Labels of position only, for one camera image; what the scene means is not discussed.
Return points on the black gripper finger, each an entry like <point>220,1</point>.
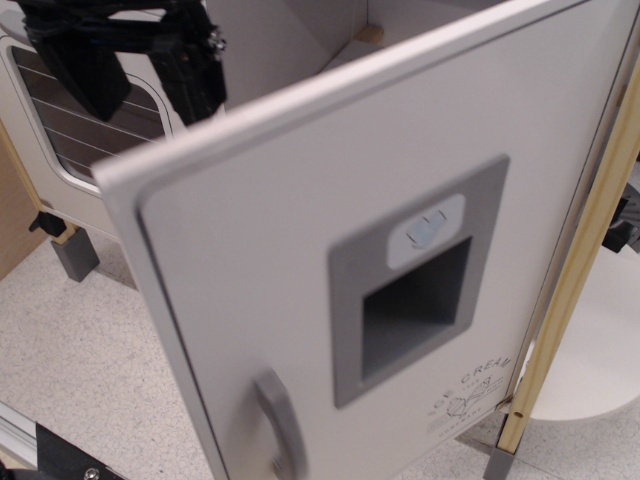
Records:
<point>91,74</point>
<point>193,81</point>

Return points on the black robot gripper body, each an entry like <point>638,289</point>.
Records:
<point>188,20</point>

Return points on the white toy fridge door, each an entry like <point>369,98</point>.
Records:
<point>369,440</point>

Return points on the grey fridge door handle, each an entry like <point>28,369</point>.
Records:
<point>291,461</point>

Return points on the white oven door with window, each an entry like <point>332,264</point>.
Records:
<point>59,143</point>

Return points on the white toy kitchen cabinet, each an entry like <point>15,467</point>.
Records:
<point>300,40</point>

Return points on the black clamp knob left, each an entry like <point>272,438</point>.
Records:
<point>49,223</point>

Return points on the plywood side panel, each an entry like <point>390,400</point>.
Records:
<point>17,213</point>

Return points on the grey left foot cap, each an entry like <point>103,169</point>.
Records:
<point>77,255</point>

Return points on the grey foot cap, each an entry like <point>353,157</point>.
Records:
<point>499,465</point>
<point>77,255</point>

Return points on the grey ice dispenser panel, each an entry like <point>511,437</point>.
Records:
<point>408,283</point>

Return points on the black clamp right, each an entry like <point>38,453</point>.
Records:
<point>624,226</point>

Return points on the grey right foot cap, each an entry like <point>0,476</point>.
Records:
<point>499,465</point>

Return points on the white round table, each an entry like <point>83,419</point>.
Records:
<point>596,369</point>

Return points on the grey oven door handle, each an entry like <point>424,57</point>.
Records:
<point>13,24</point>

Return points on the light wooden left post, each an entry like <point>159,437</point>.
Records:
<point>70,229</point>

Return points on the light wooden post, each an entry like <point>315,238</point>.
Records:
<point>615,168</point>
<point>70,229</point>

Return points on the aluminium rail bottom left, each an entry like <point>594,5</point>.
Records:
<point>18,436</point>

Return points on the black base plate with screw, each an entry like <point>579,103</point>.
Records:
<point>57,459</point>

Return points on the light wooden right post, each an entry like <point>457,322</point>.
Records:
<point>615,168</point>

